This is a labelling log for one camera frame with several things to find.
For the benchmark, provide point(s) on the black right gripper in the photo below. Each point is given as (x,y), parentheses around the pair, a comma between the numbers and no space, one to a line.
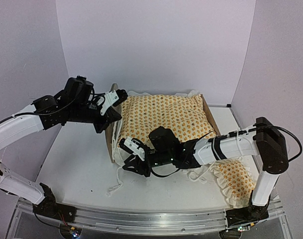
(141,169)

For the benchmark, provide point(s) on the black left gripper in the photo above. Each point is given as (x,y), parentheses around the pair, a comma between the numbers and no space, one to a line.
(111,115)

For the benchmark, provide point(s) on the wooden pet bed frame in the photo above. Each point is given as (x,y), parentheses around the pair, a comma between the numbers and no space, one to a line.
(211,117)

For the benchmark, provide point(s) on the duck print ruffled cushion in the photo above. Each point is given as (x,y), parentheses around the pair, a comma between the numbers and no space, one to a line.
(163,117)

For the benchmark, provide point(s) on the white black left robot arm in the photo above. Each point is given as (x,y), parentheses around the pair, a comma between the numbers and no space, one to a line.
(77,102)

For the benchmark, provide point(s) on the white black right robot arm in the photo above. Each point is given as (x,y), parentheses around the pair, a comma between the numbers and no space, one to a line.
(276,146)

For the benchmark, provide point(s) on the small duck print pillow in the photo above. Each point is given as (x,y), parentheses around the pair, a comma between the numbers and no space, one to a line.
(235,181)

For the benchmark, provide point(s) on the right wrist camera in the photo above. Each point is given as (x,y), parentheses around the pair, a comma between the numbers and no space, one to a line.
(133,146)

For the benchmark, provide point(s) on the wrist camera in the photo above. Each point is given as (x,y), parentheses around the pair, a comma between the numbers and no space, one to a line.
(133,146)
(112,98)

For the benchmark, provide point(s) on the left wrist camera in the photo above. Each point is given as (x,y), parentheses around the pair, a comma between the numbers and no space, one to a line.
(112,98)

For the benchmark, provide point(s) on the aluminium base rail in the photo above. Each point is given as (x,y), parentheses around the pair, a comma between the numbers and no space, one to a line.
(173,212)

